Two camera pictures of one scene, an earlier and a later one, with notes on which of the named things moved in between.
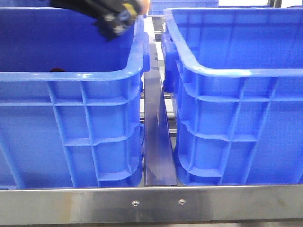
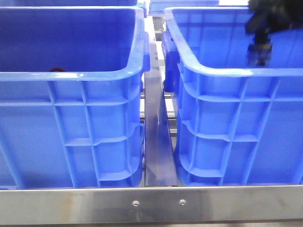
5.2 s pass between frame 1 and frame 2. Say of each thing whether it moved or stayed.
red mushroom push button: stayed
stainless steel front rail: stayed
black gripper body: moved
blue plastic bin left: stayed
